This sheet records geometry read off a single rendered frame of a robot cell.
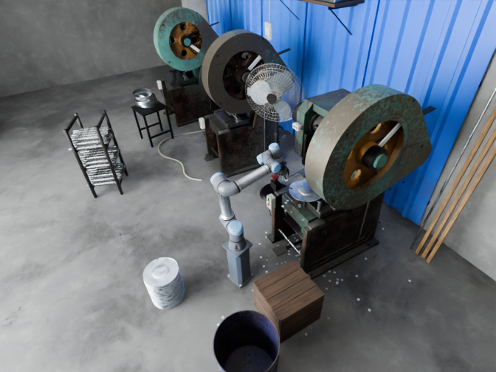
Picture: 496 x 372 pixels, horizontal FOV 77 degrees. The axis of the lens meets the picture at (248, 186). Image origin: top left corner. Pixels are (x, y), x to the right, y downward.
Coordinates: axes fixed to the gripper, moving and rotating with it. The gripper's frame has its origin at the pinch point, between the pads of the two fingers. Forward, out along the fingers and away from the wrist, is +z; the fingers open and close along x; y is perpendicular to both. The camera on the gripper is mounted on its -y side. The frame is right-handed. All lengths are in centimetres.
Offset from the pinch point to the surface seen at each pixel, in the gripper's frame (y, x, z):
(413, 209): -63, 98, 108
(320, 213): 18.5, 23.6, 25.4
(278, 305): 84, -10, 52
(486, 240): -16, 147, 108
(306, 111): -8, 29, -51
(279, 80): -67, 1, -60
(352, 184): 26, 53, -5
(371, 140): 20, 70, -34
